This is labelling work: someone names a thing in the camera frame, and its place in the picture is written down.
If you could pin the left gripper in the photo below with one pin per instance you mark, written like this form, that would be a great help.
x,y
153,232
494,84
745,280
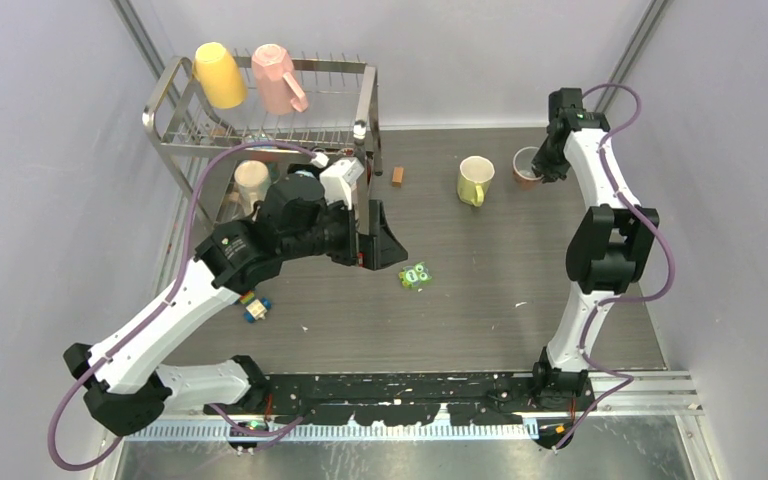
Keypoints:
x,y
380,248

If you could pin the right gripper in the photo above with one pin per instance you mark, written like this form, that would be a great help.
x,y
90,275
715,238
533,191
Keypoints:
x,y
542,166

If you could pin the salmon floral mug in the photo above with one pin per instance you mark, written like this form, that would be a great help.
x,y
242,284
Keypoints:
x,y
522,168

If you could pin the lime green mug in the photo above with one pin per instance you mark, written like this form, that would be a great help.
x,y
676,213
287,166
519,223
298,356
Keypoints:
x,y
474,178

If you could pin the pink faceted mug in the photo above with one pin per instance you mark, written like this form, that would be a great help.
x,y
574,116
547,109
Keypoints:
x,y
279,89

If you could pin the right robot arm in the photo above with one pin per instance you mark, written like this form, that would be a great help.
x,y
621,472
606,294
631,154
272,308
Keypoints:
x,y
606,255

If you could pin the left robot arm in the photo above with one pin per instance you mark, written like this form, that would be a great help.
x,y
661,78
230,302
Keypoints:
x,y
127,383

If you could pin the steel two-tier dish rack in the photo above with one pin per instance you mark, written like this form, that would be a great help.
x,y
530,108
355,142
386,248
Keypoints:
x,y
342,120

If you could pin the green owl toy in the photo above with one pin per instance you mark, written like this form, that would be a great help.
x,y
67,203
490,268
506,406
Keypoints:
x,y
414,276

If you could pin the small wooden block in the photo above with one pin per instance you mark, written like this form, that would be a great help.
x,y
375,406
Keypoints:
x,y
397,177

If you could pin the colourful brick toy car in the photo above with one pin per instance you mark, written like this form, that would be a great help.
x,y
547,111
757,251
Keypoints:
x,y
255,308

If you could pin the beige patterned mug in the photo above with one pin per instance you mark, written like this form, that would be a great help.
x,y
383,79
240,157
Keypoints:
x,y
252,179

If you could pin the yellow cup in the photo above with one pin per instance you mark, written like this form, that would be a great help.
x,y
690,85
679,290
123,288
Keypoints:
x,y
221,79

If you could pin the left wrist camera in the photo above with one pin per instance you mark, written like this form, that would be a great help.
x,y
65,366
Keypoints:
x,y
340,180

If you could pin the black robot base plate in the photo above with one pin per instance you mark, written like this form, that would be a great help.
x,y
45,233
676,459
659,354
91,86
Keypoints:
x,y
405,399

